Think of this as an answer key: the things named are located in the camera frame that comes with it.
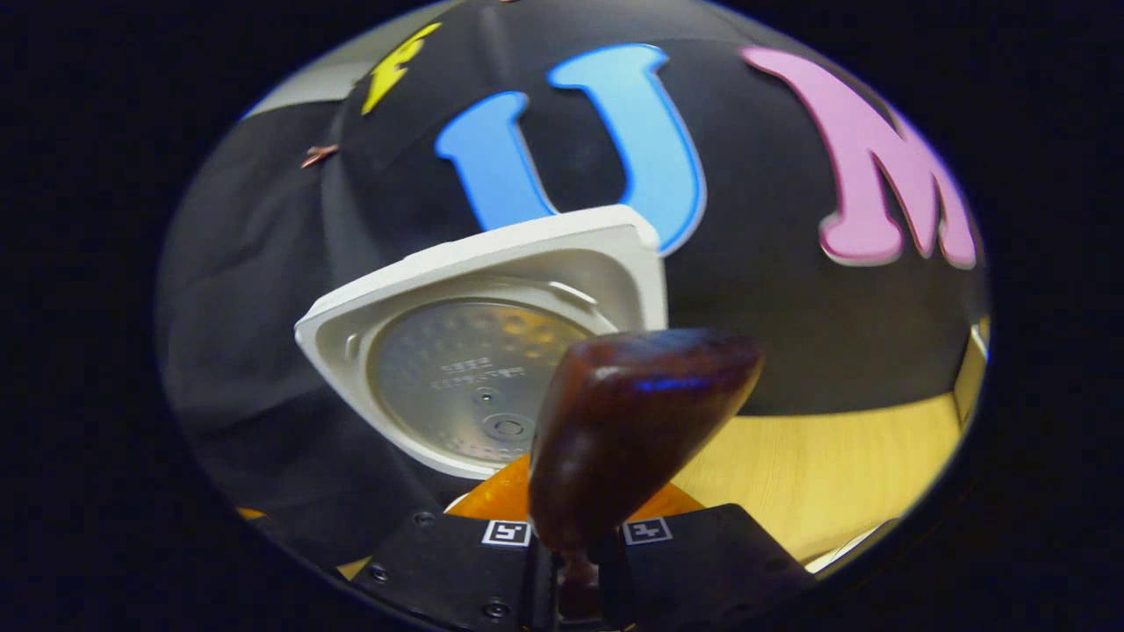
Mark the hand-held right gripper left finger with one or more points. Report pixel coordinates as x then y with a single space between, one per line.
439 570

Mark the brown wooden spoon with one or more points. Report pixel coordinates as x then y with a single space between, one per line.
632 421

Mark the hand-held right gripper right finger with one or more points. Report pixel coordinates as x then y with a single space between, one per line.
711 562

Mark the white rice cooker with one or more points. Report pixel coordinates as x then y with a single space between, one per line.
457 272

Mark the copper clip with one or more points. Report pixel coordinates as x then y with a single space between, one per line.
318 155

